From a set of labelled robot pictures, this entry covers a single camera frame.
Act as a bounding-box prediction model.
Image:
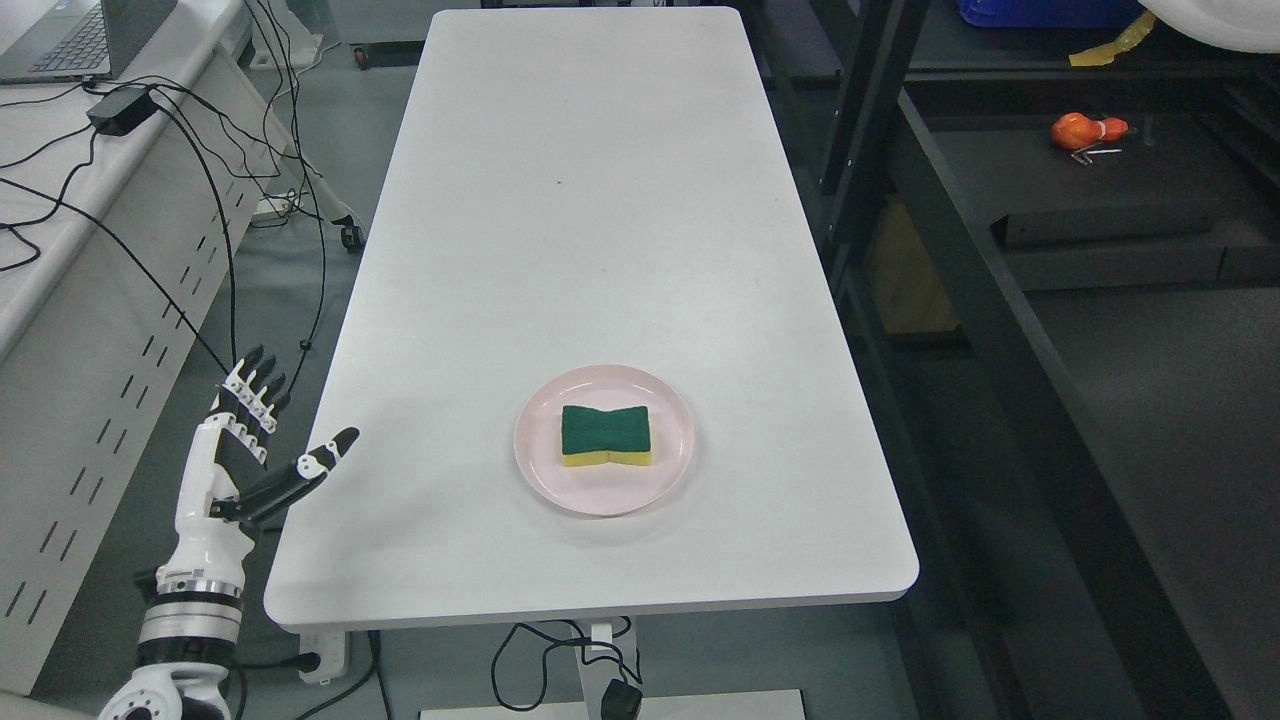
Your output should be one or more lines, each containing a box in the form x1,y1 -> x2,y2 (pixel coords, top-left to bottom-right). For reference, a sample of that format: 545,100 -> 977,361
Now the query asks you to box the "dark metal shelf rack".
742,1 -> 1277,719

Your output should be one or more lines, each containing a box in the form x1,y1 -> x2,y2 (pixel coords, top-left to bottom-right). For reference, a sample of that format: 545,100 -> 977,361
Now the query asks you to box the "orange toy object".
1050,111 -> 1129,152

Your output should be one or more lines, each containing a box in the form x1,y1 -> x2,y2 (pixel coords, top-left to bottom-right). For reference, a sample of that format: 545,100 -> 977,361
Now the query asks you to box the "yellow tape strip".
1068,10 -> 1157,68

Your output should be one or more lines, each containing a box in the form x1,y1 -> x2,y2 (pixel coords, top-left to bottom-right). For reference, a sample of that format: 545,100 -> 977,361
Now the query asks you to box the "black plug under table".
599,678 -> 643,720

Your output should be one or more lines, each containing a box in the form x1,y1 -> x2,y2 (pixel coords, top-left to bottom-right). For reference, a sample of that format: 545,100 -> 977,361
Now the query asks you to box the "white table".
264,6 -> 919,632

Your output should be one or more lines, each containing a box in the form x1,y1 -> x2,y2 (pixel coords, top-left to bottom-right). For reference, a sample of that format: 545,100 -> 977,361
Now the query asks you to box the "white perforated side desk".
3,1 -> 323,697

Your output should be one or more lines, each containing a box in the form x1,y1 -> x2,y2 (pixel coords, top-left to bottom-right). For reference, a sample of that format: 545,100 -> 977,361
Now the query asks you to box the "green yellow sponge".
559,405 -> 653,468

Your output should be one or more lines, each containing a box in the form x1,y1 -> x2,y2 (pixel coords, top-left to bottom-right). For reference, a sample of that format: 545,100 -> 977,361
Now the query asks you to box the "black power adapter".
86,86 -> 159,137

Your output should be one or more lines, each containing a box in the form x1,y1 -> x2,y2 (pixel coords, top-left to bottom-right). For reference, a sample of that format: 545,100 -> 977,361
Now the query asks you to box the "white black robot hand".
155,346 -> 360,596

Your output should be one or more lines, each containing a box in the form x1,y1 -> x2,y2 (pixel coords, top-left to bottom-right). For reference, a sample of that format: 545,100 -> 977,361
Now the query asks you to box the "white power strip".
297,630 -> 351,685

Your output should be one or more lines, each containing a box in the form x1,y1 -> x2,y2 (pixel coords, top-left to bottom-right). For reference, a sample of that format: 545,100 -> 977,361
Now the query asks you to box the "pink round plate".
515,365 -> 696,518

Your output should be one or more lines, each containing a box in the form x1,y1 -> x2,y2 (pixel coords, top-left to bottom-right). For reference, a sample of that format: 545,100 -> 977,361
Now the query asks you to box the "grey laptop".
1,1 -> 177,85

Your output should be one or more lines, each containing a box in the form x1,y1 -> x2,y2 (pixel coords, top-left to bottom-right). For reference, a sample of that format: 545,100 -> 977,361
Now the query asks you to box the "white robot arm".
99,568 -> 244,719

